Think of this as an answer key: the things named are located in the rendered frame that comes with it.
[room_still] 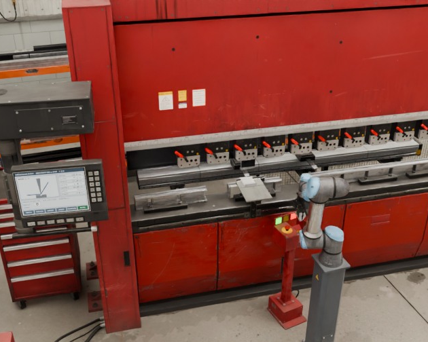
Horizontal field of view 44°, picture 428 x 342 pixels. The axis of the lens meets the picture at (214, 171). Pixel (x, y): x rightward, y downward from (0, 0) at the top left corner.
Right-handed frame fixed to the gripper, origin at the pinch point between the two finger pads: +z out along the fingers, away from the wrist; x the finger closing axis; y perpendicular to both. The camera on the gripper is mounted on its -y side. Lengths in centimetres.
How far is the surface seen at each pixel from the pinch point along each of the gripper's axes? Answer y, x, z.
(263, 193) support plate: 21.6, 18.4, -14.4
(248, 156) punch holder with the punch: 41, 20, -33
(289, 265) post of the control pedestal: -3.0, 6.3, 36.5
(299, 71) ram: 38, -11, -91
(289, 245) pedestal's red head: -6.3, 12.0, 13.2
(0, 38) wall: 493, 115, 22
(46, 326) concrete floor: 66, 167, 90
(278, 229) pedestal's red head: 4.7, 14.9, 6.2
